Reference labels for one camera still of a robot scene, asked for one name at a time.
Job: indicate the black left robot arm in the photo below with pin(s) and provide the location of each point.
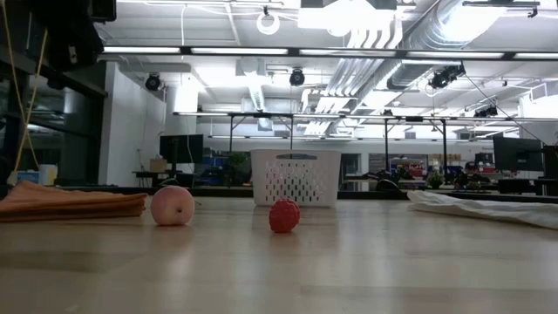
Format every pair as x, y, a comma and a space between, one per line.
70, 35

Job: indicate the white perforated plastic basket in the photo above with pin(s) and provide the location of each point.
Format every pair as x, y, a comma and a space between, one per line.
261, 157

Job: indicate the large green office plant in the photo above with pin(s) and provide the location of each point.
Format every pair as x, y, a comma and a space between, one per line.
237, 161

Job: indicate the red toy raspberry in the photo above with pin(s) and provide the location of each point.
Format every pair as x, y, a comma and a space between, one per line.
284, 216

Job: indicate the black computer monitor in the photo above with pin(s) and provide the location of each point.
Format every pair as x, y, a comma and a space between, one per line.
181, 148
516, 152

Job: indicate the pink toy peach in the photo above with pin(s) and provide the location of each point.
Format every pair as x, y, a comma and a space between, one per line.
170, 207

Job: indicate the brown cardboard box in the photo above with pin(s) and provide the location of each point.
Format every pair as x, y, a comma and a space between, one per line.
158, 165

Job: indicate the small potted plant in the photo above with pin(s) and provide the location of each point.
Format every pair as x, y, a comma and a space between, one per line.
435, 179

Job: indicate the person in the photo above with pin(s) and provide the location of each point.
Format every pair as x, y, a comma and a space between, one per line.
471, 166

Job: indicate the orange folded cloth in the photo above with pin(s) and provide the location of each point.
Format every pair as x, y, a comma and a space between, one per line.
65, 205

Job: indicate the white folded cloth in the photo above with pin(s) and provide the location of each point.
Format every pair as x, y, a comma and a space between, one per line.
501, 211

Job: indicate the white plastic bucket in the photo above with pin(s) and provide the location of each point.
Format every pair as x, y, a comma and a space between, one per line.
49, 174

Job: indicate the blue white cardboard box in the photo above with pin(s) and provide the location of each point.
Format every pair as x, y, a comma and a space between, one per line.
24, 177

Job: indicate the black aluminium rig frame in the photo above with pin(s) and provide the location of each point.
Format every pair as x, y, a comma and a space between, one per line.
293, 52

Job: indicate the black frame clamp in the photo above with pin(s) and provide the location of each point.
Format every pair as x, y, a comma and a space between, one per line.
169, 180
387, 181

